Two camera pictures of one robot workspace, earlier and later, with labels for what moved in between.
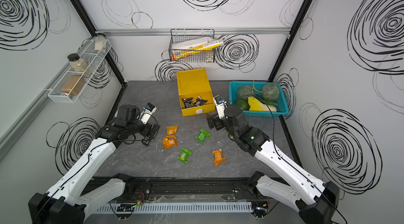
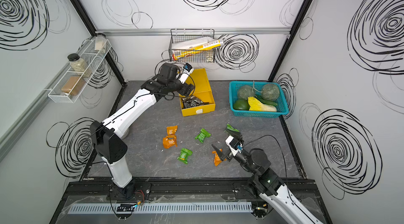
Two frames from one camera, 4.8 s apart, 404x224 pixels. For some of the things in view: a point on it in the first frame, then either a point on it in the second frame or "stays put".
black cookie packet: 145,141 → 191,101
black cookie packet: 199,101 stays put
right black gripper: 216,120 → 235,134
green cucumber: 268,102 stays put
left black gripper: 147,132 → 187,89
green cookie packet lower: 184,153 stays put
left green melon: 245,91 stays put
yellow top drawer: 207,106 stays put
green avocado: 243,104 stays put
